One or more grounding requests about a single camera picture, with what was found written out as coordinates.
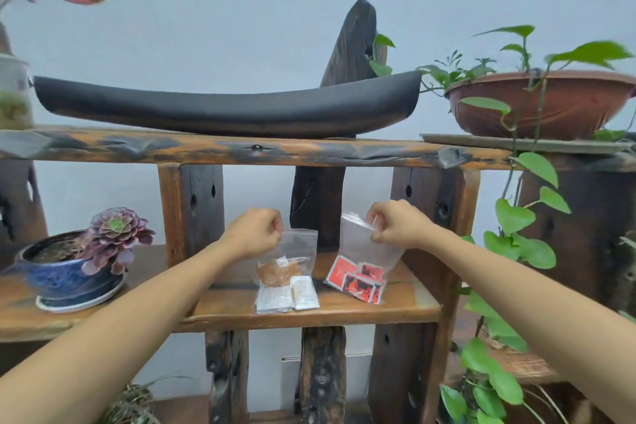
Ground rustic wooden shelf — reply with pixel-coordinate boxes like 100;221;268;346
0;127;636;424

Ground red black packet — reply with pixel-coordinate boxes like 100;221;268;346
342;276;384;305
359;264;386;286
328;256;361;286

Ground white paper packet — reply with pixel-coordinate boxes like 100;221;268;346
256;285;295;315
291;276;320;311

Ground blue white pot saucer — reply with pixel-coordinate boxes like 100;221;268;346
35;274;125;314

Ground black boat-shaped wooden tray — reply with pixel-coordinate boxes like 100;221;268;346
33;70;423;139

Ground purple rosette succulent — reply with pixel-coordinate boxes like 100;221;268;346
77;207;156;276

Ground person's right forearm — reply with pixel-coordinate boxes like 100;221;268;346
423;230;636;412

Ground clear zip bag brown sachet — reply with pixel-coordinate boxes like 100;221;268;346
254;228;320;315

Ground small-leaved green plant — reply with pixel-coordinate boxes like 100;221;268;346
419;50;498;92

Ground brown plastic flower pot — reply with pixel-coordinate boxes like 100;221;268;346
445;70;636;139

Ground clear zip bag red packets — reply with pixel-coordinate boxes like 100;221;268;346
324;211;406;305

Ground thin-leaved grass plant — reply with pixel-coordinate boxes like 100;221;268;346
96;375;190;424

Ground dark charred wooden post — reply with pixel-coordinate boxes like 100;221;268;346
290;0;379;250

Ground person's left hand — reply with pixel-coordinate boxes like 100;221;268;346
219;208;284;261

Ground green pothos vine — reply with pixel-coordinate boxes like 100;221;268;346
369;25;636;424

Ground person's left forearm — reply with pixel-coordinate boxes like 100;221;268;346
0;239;239;424

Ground brown powder sachet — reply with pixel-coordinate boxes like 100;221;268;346
256;260;303;288

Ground person's right hand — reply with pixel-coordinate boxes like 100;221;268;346
366;199;439;251

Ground blue ceramic plant pot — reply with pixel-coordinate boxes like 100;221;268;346
14;230;125;303

